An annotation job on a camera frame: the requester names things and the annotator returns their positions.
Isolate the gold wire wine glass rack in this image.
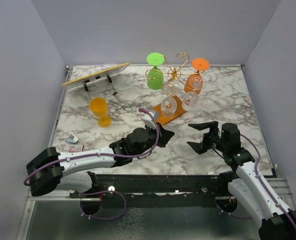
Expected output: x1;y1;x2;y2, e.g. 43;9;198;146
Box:
145;52;210;125

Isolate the small red white card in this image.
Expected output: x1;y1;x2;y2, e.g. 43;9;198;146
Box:
68;144;83;153

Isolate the black metal base rail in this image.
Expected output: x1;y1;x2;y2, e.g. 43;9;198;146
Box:
69;172;238;212

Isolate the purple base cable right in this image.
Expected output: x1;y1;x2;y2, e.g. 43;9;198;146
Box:
215;197;253;221

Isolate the yellow-orange plastic wine glass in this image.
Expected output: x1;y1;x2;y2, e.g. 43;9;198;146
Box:
89;97;112;128

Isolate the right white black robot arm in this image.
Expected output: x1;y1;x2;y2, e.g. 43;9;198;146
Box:
188;121;296;240

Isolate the orange plastic wine glass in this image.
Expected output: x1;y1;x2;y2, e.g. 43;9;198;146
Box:
184;58;210;94

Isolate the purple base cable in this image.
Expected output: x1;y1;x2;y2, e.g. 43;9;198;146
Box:
215;197;253;221
79;191;127;221

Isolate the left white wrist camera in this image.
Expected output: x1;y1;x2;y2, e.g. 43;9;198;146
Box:
142;109;159;129

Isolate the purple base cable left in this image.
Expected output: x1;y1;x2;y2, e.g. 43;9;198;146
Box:
79;191;127;221

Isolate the clear wine glass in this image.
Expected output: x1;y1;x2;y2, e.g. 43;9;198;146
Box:
161;81;181;118
182;74;205;108
164;125;184;144

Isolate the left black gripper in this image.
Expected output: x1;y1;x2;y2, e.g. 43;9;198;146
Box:
133;121;174;158

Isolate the yellow framed whiteboard stand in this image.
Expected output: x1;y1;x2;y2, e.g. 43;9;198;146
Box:
62;62;130;96

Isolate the small blue white object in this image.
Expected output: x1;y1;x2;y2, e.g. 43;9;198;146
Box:
65;134;79;144

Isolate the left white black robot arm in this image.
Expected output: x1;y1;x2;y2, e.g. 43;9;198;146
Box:
23;124;174;197

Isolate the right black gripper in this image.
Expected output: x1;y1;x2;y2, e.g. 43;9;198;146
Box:
187;120;229;154

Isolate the green plastic wine glass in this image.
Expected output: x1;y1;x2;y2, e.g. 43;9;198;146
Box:
147;52;165;90

